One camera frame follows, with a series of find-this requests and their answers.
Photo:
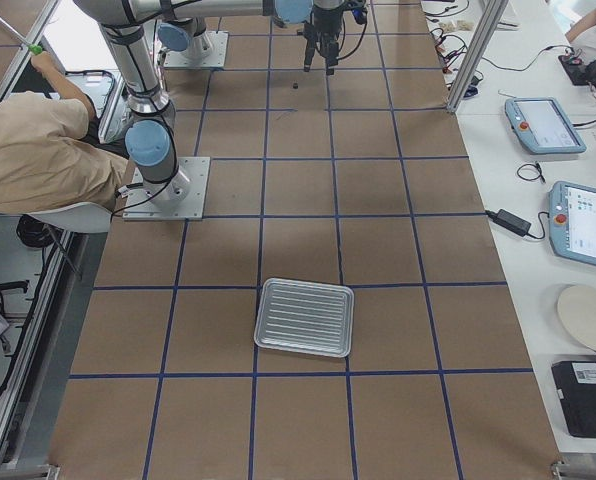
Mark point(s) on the person in beige shirt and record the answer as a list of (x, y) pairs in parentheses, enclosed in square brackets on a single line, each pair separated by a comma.
[(50, 153)]

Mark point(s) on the white chair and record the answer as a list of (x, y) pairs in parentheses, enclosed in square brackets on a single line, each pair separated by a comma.
[(82, 217)]

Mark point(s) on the aluminium frame post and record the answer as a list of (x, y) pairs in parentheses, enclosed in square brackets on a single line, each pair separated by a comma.
[(477, 46)]

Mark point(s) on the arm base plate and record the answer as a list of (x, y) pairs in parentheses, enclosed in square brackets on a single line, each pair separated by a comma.
[(215, 61), (183, 198)]

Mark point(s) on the black laptop box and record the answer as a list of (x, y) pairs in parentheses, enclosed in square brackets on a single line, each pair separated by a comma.
[(575, 383)]

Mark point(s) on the teach pendant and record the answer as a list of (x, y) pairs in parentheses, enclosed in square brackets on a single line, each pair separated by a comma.
[(542, 127), (572, 221)]

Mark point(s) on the beige round plate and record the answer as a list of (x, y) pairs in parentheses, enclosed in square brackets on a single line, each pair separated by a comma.
[(576, 308)]

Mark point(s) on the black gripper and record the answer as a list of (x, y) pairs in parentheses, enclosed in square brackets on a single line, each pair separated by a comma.
[(324, 20)]

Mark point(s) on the black power adapter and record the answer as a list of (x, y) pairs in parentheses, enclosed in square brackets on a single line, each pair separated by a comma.
[(509, 221)]

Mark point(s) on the near teach pendant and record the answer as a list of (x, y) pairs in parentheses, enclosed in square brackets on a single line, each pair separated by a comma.
[(572, 221)]

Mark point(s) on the far teach pendant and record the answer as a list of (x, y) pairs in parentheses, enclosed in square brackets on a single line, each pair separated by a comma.
[(542, 127)]

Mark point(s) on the silver ribbed metal tray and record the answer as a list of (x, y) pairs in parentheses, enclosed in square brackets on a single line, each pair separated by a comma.
[(305, 317)]

